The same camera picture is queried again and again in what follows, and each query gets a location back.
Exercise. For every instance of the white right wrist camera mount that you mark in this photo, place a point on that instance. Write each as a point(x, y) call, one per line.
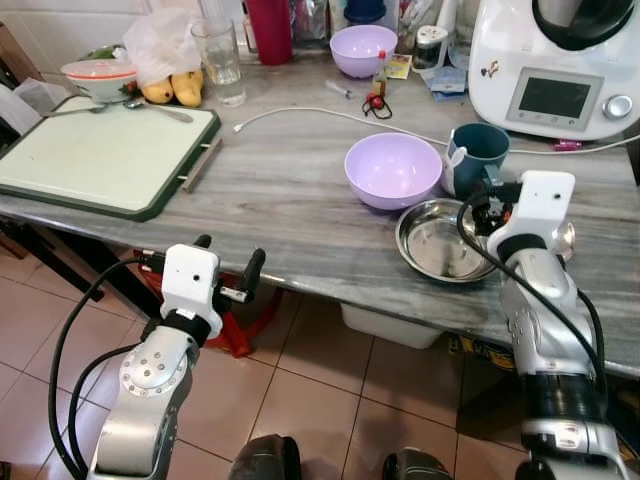
point(535, 205)

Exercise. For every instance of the white plastic bag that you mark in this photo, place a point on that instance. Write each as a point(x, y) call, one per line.
point(160, 45)

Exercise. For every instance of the white kitchen machine with display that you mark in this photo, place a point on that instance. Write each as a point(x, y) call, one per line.
point(560, 70)

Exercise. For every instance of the long steel spoon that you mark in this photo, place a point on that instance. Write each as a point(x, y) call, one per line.
point(160, 108)

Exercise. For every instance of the green-rimmed white cutting board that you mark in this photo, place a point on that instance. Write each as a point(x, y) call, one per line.
point(100, 155)

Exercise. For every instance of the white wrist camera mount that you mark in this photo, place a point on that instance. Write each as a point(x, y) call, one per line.
point(535, 205)
point(190, 275)

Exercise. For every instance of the black left robot foot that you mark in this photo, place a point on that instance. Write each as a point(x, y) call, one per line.
point(265, 460)

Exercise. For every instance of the black robot foot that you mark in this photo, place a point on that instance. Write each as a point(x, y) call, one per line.
point(265, 460)
point(415, 465)

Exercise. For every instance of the red and black key fob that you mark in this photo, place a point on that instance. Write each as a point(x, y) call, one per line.
point(376, 103)

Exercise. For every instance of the red metal frame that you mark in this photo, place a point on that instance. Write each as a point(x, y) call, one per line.
point(240, 325)

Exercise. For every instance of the clear syringe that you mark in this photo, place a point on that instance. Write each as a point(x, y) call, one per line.
point(340, 90)

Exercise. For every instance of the yellow fruit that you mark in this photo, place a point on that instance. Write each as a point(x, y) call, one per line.
point(190, 90)
point(157, 91)

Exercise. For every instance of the steel spoon with round bowl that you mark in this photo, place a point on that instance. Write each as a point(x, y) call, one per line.
point(566, 240)

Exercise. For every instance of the yellow books stack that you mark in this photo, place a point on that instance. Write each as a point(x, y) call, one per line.
point(490, 352)

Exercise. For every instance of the large purple bowl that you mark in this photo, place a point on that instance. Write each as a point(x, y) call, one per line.
point(392, 170)

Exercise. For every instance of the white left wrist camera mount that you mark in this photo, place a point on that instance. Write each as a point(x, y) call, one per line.
point(190, 275)

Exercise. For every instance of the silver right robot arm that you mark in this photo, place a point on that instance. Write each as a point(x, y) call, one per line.
point(545, 330)

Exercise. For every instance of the white plastic bin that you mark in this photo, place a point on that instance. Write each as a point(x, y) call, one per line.
point(390, 325)

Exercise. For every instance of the yellow packet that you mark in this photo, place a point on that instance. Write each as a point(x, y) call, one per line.
point(398, 68)

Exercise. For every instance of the blue packet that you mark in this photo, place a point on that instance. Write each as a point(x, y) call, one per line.
point(447, 82)

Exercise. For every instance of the black right robot foot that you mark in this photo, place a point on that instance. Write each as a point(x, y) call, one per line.
point(415, 465)

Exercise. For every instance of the clear drinking glass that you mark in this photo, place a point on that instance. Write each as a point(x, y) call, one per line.
point(220, 60)

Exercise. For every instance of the small purple bowl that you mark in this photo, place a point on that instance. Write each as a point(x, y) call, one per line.
point(362, 50)

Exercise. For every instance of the teal mug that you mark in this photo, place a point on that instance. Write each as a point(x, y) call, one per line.
point(478, 148)

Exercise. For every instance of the blue lidded container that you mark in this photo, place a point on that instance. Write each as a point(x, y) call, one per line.
point(365, 10)

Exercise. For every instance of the white bowl with red rim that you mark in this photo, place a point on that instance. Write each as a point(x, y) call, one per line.
point(100, 78)

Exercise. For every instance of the clear plastic wrap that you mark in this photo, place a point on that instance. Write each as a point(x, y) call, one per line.
point(30, 105)

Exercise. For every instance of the steel dish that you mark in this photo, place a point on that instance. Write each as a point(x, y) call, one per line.
point(435, 245)

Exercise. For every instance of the small bottle with red cap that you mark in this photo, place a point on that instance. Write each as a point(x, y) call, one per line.
point(379, 78)

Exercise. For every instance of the pink plug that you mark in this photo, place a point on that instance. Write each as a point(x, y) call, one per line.
point(567, 146)

